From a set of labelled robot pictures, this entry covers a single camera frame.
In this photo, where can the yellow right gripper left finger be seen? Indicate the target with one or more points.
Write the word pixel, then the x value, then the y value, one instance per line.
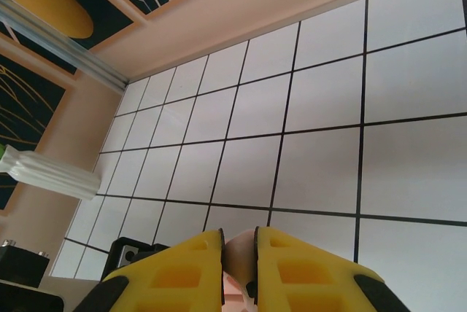
pixel 175 275

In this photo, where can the aluminium corner post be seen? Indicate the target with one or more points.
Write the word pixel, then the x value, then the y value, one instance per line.
pixel 73 53

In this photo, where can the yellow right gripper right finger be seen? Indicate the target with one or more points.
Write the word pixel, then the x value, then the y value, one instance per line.
pixel 303 275

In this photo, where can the white ribbed vase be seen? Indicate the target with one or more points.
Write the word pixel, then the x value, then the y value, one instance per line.
pixel 54 177

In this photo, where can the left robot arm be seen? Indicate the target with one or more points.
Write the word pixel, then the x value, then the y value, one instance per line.
pixel 22 264

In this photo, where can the pink earbud charging case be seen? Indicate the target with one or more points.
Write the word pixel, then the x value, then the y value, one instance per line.
pixel 239 253

